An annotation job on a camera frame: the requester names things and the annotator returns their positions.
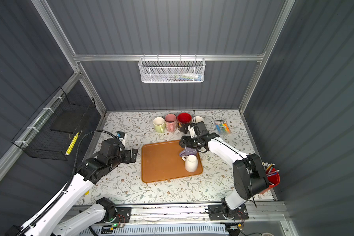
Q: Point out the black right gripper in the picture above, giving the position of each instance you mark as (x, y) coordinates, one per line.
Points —
(184, 139)

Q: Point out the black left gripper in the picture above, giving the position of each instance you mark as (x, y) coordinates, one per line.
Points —
(128, 159)

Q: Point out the purple mug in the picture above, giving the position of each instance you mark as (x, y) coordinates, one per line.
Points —
(187, 151)

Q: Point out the light blue mug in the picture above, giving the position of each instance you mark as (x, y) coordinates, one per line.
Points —
(197, 119)

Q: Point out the white mug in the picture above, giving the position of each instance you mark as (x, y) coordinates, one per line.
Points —
(190, 162)

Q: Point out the black mug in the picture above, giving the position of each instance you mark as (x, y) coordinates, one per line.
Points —
(184, 121)

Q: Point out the pink mug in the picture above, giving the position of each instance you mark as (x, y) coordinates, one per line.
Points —
(171, 122)

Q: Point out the light green mug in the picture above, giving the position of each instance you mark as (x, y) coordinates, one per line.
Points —
(159, 124)

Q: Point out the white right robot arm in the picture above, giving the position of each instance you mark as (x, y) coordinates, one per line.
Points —
(248, 171)

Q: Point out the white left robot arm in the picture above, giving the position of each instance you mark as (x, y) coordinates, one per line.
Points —
(47, 222)

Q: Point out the highlighter marker pack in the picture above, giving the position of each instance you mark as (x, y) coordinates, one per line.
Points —
(222, 127)

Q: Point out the orange wooden tray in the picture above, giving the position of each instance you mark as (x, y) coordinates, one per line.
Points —
(161, 162)

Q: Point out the yellow marker in basket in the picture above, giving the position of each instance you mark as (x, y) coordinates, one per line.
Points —
(72, 144)

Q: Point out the markers in white basket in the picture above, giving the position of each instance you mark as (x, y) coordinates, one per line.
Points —
(186, 77)

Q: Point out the red pencil cup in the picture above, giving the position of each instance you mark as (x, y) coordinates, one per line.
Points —
(273, 177)

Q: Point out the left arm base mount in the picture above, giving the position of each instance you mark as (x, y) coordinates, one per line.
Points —
(121, 214)

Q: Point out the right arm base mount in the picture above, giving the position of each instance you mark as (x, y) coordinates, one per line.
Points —
(221, 211)

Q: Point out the black wire wall basket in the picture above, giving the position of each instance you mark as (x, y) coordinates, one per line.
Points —
(50, 133)

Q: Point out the white wire wall basket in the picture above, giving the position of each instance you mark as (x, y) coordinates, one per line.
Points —
(153, 70)

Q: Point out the white ventilated cable duct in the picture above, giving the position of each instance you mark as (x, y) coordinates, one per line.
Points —
(167, 230)

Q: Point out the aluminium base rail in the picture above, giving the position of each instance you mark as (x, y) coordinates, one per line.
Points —
(176, 213)

